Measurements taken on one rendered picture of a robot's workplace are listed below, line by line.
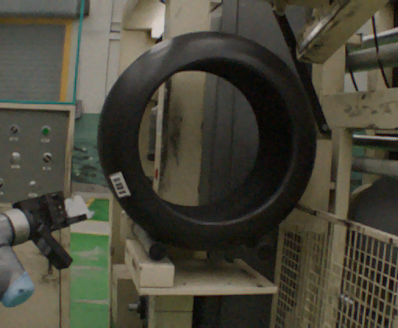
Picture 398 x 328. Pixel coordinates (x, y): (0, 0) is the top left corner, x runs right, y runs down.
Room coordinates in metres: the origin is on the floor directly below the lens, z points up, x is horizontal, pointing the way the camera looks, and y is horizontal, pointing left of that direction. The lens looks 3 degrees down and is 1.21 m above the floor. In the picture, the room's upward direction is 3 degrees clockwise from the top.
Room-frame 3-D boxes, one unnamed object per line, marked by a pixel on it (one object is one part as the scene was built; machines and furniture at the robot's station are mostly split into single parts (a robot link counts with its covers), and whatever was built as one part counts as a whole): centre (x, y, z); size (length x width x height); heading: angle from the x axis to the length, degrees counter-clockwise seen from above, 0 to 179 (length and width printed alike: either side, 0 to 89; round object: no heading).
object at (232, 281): (1.66, -0.03, 0.80); 0.37 x 0.36 x 0.02; 102
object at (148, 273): (1.63, 0.11, 0.83); 0.36 x 0.09 x 0.06; 12
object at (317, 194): (1.95, -0.35, 1.05); 0.20 x 0.15 x 0.30; 12
